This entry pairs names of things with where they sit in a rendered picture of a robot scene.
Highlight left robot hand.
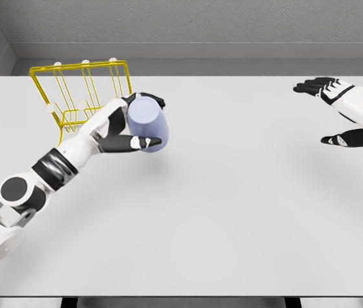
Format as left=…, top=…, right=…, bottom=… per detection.
left=78, top=92, right=167, bottom=153

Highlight yellow wire cup holder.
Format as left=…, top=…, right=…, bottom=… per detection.
left=28, top=57, right=133, bottom=147

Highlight lavender cup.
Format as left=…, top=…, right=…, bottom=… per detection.
left=127, top=97, right=170, bottom=153

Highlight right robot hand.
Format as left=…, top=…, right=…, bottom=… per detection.
left=292, top=76, right=363, bottom=147

